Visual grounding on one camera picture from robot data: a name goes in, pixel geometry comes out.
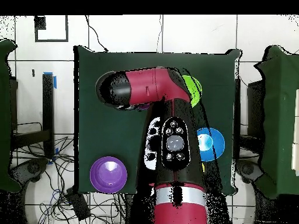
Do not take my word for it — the large green bowl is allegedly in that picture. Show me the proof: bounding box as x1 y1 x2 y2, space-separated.
182 75 203 108

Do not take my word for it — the large purple bowl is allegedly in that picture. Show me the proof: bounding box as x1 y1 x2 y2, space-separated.
89 156 128 194

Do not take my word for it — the dark green tablecloth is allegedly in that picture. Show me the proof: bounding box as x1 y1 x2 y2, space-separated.
74 45 241 195

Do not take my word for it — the blue bowl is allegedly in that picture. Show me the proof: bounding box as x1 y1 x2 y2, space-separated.
196 127 226 162

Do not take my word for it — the blue tape strip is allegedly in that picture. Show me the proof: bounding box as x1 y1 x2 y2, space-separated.
43 71 57 89

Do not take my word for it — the black metal stand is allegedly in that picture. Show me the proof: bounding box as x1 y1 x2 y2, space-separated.
11 73 55 158

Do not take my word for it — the black box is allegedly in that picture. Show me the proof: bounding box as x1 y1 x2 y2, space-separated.
246 80 265 141

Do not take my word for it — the black power strip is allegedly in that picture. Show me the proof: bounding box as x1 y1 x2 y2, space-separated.
65 187 91 221

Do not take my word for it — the black office chair base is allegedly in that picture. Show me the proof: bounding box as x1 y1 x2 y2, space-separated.
10 158 48 185

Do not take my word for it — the green cloth side table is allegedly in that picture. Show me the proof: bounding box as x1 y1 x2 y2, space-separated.
254 45 299 199
0 38 22 193

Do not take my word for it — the black floor cable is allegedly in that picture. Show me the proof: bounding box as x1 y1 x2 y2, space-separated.
84 15 110 53

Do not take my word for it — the tangle of black cables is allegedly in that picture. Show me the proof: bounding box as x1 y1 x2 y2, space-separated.
11 136 127 224

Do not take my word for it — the black square floor frame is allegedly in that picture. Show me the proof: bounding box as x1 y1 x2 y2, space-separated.
34 15 69 43

